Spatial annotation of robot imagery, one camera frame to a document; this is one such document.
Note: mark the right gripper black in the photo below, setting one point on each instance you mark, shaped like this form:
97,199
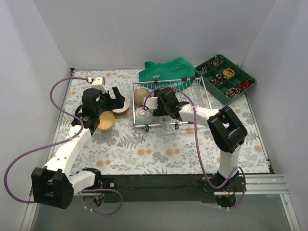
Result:
158,110

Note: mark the aluminium front rail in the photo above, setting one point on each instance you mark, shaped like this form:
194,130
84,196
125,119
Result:
254,184

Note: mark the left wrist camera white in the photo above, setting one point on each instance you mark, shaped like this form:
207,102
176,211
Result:
98,83

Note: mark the floral patterned table mat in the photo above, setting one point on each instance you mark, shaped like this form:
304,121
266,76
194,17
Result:
162,150

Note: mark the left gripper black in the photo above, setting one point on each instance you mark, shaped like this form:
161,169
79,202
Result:
109,100

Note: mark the green divided organizer tray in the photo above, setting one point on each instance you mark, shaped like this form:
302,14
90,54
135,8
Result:
225,80

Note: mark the pale beige white bowl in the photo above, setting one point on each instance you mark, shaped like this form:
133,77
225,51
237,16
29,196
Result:
126,102

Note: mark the mint green dotted bowl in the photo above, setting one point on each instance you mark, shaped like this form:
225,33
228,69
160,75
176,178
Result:
143,117

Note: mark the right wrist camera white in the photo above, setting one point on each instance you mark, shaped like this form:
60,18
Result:
150,103

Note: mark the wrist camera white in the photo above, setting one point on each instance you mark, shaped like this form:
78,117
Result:
98,83
150,103

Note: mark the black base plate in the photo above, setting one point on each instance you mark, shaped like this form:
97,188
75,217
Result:
160,188

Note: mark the red floral bowl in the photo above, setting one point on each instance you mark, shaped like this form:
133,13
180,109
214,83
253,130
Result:
120,111

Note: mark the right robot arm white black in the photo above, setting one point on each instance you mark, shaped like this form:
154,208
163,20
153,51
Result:
226,128

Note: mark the green cloth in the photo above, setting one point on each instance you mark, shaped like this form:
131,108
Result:
167,73

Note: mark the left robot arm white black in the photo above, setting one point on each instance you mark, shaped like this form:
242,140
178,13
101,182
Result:
52,184

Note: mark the metal wire dish rack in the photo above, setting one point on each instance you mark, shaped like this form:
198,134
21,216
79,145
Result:
185,89

